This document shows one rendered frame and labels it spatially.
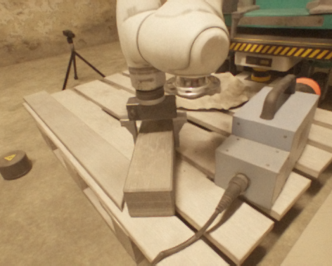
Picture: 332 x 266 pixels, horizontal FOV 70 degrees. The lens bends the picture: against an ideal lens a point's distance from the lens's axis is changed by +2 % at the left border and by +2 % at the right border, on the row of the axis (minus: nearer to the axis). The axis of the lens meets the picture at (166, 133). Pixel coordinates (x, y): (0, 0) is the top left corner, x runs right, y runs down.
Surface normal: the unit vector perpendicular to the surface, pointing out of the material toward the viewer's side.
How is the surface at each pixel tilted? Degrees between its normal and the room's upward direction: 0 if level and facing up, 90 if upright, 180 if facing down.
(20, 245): 0
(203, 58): 95
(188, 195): 0
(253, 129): 90
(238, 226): 0
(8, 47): 90
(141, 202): 90
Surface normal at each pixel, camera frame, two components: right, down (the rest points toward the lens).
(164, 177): -0.09, -0.84
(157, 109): -0.04, 0.54
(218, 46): 0.45, 0.54
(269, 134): -0.64, 0.46
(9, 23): 0.64, 0.36
